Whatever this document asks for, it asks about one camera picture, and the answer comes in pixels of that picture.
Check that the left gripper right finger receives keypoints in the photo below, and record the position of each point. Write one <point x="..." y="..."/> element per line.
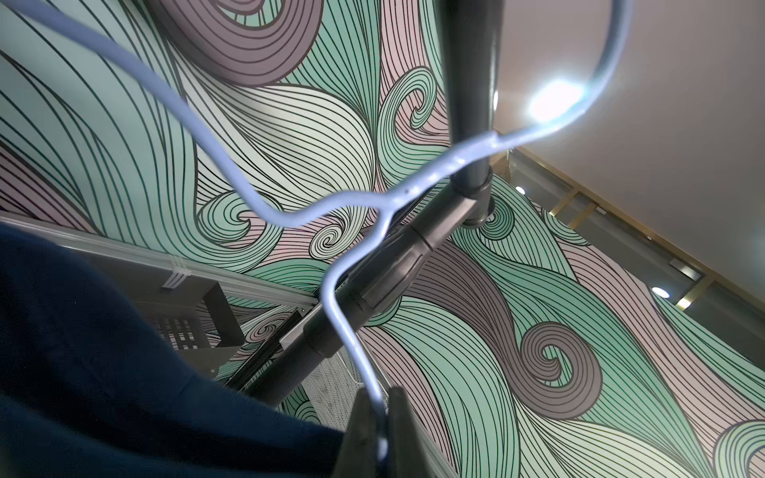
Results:
<point x="406" y="455"/>

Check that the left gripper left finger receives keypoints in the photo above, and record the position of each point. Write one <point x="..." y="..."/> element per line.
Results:
<point x="358" y="455"/>

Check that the light blue wire hanger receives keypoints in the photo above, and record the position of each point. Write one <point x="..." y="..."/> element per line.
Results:
<point x="105" y="47"/>

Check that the navy Mickey print t-shirt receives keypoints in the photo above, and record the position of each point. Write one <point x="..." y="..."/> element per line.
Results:
<point x="89" y="389"/>

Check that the black clothes rack frame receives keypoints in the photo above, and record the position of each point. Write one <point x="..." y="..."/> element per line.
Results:
<point x="416" y="216"/>

